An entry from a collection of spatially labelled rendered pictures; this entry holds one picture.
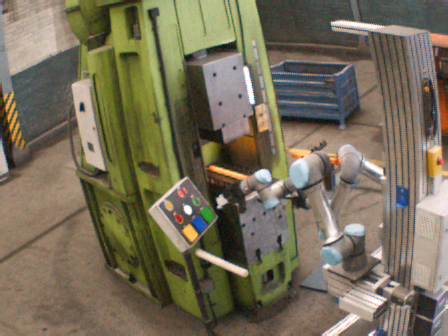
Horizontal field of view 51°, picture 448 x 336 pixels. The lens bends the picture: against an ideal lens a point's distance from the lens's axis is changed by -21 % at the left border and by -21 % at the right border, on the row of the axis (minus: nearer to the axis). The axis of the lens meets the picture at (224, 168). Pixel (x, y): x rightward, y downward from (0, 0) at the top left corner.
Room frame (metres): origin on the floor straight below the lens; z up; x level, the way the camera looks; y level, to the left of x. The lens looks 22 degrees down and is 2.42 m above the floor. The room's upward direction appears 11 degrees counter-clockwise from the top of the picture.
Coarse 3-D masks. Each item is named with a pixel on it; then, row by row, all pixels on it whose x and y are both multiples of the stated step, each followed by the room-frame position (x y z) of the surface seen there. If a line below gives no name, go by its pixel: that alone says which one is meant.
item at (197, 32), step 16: (176, 0) 3.26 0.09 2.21; (192, 0) 3.34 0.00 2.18; (208, 0) 3.41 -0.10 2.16; (224, 0) 3.47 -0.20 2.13; (176, 16) 3.25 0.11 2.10; (192, 16) 3.32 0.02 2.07; (208, 16) 3.39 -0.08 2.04; (224, 16) 3.47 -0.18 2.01; (192, 32) 3.31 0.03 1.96; (208, 32) 3.37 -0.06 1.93; (224, 32) 3.44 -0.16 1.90; (192, 48) 3.29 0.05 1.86
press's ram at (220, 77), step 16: (192, 64) 3.23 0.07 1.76; (208, 64) 3.17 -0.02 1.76; (224, 64) 3.23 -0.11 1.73; (240, 64) 3.30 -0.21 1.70; (192, 80) 3.23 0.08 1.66; (208, 80) 3.15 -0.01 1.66; (224, 80) 3.22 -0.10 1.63; (240, 80) 3.29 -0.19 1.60; (192, 96) 3.26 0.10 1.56; (208, 96) 3.14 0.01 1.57; (224, 96) 3.21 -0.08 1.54; (240, 96) 3.28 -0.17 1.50; (208, 112) 3.16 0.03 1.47; (224, 112) 3.19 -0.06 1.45; (240, 112) 3.26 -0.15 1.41; (208, 128) 3.18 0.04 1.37
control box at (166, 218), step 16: (176, 192) 2.83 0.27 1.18; (192, 192) 2.91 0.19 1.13; (160, 208) 2.67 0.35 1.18; (176, 208) 2.75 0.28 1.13; (192, 208) 2.82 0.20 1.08; (208, 208) 2.90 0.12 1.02; (160, 224) 2.68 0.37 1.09; (176, 224) 2.67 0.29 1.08; (192, 224) 2.74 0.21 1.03; (208, 224) 2.81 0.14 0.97; (176, 240) 2.64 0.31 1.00
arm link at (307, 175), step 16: (304, 160) 2.35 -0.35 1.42; (320, 160) 2.37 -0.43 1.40; (304, 176) 2.30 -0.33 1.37; (320, 176) 2.33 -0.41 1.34; (304, 192) 2.33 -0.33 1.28; (320, 192) 2.30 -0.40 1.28; (320, 208) 2.27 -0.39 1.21; (320, 224) 2.26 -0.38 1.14; (336, 224) 2.26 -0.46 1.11; (336, 240) 2.19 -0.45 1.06; (336, 256) 2.15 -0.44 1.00
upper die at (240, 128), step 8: (240, 120) 3.25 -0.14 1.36; (200, 128) 3.33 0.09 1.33; (224, 128) 3.18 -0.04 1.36; (232, 128) 3.21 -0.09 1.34; (240, 128) 3.25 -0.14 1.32; (248, 128) 3.28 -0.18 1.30; (200, 136) 3.35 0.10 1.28; (208, 136) 3.28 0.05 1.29; (216, 136) 3.22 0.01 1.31; (224, 136) 3.18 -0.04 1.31; (232, 136) 3.21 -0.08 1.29; (240, 136) 3.24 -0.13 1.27
